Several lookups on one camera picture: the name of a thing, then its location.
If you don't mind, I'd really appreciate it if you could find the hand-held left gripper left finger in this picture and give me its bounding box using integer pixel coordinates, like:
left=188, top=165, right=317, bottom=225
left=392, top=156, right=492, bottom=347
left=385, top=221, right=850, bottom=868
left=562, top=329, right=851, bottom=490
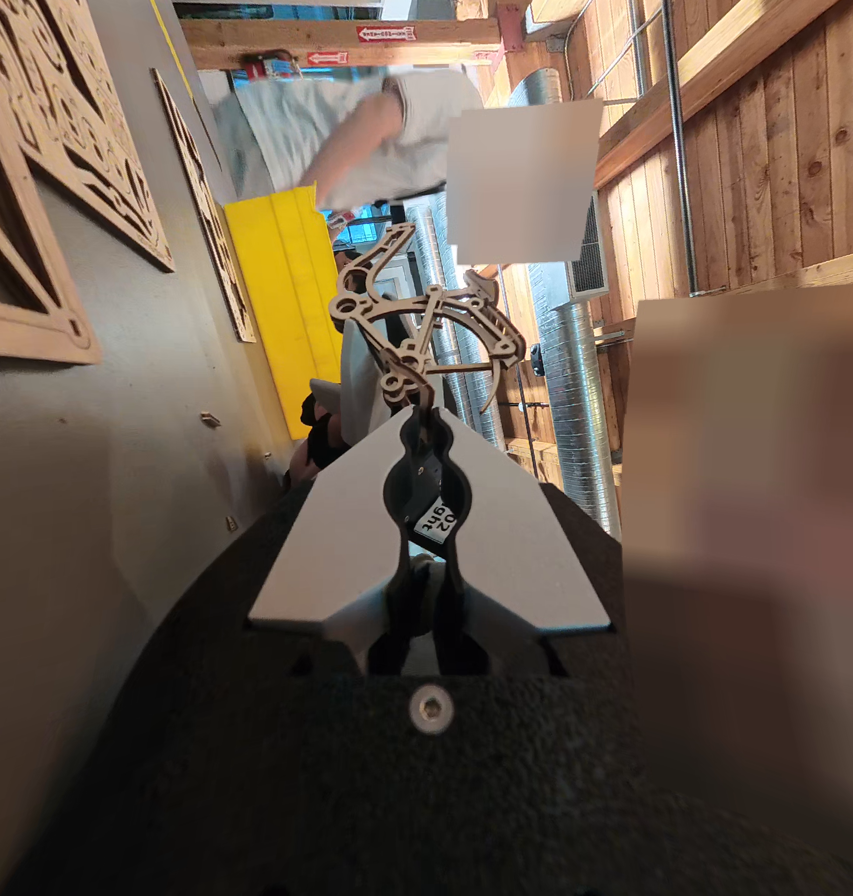
left=247, top=406, right=419, bottom=674

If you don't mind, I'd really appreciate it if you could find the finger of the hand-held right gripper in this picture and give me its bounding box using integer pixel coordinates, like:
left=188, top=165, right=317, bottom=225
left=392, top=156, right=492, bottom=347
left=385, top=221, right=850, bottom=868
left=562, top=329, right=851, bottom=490
left=309, top=322, right=401, bottom=450

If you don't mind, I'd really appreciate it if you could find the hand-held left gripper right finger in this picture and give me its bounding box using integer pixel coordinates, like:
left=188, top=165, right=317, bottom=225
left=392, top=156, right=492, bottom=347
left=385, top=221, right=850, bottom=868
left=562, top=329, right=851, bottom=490
left=432, top=407, right=614, bottom=638

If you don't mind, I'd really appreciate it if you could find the laser-cut wooden puzzle piece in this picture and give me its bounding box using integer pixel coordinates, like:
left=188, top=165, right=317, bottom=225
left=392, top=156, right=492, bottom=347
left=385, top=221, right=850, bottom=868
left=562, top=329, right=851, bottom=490
left=328, top=222, right=528, bottom=415

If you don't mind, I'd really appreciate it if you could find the person's right hand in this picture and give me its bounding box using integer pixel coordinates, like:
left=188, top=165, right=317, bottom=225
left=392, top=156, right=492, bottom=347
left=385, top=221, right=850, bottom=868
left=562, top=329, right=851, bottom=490
left=282, top=448, right=329, bottom=492

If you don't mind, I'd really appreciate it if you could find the narrow wooden cut-out sheet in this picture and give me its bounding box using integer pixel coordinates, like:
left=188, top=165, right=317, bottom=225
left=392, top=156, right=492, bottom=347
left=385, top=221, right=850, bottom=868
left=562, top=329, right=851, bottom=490
left=151, top=67, right=258, bottom=344

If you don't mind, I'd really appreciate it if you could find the white air vent grille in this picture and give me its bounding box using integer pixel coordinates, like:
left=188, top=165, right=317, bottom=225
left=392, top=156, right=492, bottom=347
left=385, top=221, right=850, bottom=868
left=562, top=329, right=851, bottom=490
left=565, top=192, right=611, bottom=301

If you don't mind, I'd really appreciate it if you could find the red fire alarm box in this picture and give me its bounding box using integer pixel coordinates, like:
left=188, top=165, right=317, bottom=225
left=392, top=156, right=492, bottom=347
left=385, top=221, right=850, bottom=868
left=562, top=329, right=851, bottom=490
left=243, top=52, right=302, bottom=82

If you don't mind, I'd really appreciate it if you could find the wooden sheet with triangular cut-outs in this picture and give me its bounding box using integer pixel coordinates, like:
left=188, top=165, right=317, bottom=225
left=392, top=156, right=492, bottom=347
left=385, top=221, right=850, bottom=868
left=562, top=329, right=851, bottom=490
left=0, top=115, right=103, bottom=366

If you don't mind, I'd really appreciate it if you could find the wooden crossbeam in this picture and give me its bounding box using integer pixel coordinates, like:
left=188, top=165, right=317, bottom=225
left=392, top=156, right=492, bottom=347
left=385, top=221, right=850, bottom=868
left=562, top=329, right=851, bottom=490
left=180, top=17, right=506, bottom=71

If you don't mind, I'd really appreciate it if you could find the thin wooden ceiling beam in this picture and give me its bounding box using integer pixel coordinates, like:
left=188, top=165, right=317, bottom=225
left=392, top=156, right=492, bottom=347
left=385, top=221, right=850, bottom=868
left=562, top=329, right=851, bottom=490
left=691, top=245, right=853, bottom=299

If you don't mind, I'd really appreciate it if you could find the metal conduit pipe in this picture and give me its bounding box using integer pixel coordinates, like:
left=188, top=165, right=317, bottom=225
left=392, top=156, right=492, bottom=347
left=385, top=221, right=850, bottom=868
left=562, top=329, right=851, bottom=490
left=659, top=0, right=702, bottom=296

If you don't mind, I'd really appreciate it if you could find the large wooden cut-out sheet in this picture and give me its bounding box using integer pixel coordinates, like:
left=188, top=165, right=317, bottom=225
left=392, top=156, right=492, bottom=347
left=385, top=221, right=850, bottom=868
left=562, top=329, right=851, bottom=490
left=0, top=0, right=177, bottom=273

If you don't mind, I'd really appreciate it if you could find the thick wooden ceiling beam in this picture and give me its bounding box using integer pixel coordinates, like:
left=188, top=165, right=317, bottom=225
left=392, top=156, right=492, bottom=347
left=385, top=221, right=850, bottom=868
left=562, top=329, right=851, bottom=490
left=593, top=0, right=845, bottom=190

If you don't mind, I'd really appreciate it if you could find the wide silver ventilation duct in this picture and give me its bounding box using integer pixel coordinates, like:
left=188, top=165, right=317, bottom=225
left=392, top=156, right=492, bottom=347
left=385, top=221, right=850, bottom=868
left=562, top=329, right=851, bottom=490
left=508, top=68, right=622, bottom=542

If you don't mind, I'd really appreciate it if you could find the red metal beam bracket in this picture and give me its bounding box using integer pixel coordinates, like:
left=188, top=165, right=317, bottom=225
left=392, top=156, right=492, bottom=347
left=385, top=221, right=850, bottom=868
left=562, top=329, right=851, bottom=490
left=495, top=0, right=527, bottom=54

